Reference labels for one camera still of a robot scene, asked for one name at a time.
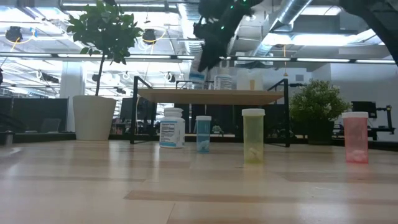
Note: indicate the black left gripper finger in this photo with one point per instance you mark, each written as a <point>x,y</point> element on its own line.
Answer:
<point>206,59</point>
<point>220,53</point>

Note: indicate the tree in white planter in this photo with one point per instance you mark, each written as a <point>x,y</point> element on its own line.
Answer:
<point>93,118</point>

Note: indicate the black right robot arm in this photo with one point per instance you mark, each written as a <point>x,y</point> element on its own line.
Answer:
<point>382,18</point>

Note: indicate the bright rectangular ceiling light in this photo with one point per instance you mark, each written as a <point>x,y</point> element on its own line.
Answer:
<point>311,39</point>

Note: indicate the silver spiral air duct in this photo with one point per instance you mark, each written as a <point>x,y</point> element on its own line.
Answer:
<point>289,12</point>
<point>189,31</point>

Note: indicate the white labelled medicine bottle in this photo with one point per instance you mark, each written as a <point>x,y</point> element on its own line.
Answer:
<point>172,129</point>
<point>223,82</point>
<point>197,79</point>

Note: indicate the pink translucent pill vial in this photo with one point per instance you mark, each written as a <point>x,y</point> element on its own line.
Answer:
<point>356,137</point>

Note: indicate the bushy potted plant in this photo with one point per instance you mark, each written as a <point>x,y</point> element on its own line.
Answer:
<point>317,102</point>

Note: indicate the dark background monitor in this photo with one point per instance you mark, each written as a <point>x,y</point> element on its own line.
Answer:
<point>126,109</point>

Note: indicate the wooden shelf black metal legs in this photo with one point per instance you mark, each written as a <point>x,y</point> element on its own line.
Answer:
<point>211,97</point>

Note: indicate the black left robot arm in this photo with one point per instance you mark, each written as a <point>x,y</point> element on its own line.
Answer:
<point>217,4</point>

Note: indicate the dark office partition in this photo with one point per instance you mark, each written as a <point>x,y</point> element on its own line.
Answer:
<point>31,113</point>

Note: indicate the tiny green desk plant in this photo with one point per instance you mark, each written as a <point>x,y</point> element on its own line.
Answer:
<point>216,129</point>

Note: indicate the blue translucent pill vial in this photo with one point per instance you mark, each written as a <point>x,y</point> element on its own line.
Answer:
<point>203,133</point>

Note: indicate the black computer monitor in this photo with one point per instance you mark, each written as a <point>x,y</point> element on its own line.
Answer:
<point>363,108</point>

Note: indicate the small grey cup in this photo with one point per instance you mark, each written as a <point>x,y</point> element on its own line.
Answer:
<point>8,137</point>

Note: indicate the long ceiling light strip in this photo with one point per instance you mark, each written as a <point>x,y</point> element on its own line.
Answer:
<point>373,61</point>
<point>186,57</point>
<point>25,55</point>
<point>323,60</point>

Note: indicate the grey wall plate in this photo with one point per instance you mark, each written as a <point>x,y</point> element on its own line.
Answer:
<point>299,77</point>

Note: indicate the yellow translucent pill vial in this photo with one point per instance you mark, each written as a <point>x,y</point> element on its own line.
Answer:
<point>253,133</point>

